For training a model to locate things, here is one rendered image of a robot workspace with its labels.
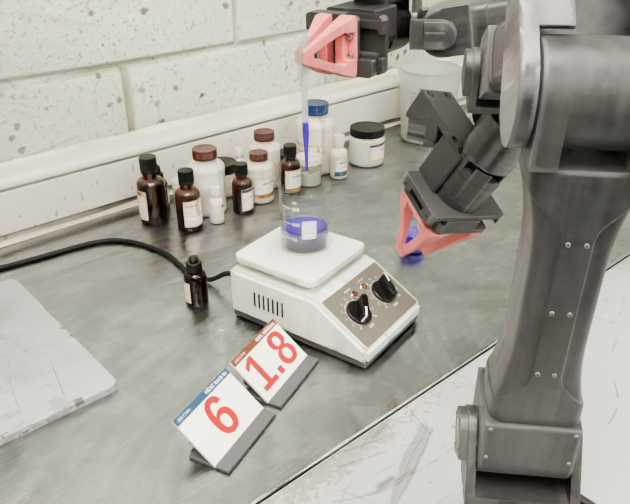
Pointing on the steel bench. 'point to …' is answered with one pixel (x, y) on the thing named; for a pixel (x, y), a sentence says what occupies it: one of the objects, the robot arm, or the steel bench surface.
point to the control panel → (381, 320)
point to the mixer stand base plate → (29, 367)
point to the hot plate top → (266, 255)
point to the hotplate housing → (310, 310)
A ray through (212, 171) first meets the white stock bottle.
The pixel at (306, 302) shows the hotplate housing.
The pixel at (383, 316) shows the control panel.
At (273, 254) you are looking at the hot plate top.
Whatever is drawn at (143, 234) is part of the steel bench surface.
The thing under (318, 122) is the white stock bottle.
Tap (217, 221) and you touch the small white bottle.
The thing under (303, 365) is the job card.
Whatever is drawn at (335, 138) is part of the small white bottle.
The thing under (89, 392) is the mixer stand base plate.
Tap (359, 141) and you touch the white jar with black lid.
